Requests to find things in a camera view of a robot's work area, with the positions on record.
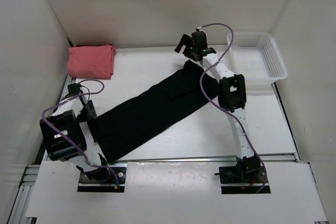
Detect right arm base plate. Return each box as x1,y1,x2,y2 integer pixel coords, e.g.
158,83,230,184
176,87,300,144
214,166,271,195

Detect aluminium table edge rail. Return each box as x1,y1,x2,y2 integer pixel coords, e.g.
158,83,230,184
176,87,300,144
113,154,298,164

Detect aluminium side frame rail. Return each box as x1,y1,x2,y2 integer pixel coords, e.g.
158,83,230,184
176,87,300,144
10,77,77,224

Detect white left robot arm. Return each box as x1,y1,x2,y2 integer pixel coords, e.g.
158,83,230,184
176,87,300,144
39,83,111,183

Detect white plastic basket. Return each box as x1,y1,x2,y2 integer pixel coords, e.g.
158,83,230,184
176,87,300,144
226,31,288,90

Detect black t-shirt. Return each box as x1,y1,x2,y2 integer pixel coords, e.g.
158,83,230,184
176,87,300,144
88,60,218,163

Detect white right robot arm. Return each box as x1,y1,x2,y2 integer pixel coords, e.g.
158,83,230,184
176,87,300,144
174,29,261,183

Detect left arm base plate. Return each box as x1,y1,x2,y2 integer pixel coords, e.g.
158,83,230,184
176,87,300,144
77,164,127,193

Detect pink t-shirt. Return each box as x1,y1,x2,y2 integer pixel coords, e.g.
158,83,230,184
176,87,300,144
67,45,116,80

